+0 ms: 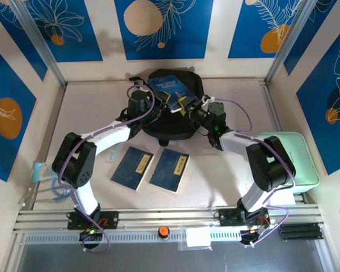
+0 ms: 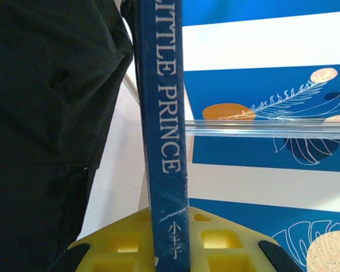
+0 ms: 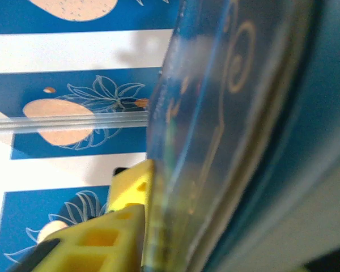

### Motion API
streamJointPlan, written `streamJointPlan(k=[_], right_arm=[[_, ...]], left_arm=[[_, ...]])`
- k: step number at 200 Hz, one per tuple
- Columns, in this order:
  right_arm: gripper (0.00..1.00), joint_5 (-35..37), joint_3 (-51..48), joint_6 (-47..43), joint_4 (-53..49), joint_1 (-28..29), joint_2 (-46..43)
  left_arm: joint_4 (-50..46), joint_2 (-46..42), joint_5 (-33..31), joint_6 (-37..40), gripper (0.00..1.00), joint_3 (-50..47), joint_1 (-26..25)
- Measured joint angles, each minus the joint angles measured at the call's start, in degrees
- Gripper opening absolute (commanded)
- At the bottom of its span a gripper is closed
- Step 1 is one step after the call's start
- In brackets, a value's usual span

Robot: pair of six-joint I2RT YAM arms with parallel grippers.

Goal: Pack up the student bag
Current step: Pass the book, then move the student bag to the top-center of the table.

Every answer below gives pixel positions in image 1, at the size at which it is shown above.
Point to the blue Little Prince book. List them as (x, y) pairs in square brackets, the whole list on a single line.
[(170, 88)]

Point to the black backpack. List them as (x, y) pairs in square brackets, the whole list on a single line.
[(173, 127)]

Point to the dark blue yellow-label book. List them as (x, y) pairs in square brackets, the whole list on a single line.
[(167, 170), (129, 170)]

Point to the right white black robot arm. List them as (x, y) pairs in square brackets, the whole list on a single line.
[(272, 167)]

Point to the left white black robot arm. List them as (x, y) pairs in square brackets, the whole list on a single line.
[(79, 170)]

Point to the clear bag with white label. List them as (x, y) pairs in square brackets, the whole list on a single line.
[(197, 238)]

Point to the small clear plastic packet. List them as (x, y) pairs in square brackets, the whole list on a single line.
[(112, 155)]

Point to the blue poster beige circle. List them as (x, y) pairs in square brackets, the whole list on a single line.
[(187, 34)]

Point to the blue poster orange circle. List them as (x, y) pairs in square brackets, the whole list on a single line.
[(243, 34), (5, 85)]

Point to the blue flower print poster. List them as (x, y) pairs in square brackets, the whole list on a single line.
[(82, 42)]

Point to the mint green tray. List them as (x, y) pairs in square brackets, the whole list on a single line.
[(300, 147)]

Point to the blue leaf print poster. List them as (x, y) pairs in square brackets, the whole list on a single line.
[(303, 51), (314, 127), (14, 31)]

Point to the light blue plastic packet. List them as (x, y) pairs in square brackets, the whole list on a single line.
[(42, 171)]

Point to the orange emergency stop button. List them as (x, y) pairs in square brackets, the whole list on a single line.
[(163, 231)]

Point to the short black aluminium extrusion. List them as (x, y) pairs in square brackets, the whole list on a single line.
[(300, 231)]

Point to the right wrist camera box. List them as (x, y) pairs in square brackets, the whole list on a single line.
[(209, 99)]

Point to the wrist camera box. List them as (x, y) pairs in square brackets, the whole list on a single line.
[(140, 88), (209, 99)]

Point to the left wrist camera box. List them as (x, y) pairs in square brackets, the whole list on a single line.
[(140, 88)]

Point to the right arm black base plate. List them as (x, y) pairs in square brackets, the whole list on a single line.
[(226, 218)]

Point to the silver aluminium rail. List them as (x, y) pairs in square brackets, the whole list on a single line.
[(170, 216)]

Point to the silver aluminium corner post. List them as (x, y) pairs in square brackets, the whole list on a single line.
[(292, 37), (39, 42)]

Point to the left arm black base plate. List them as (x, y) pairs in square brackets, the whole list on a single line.
[(110, 219)]

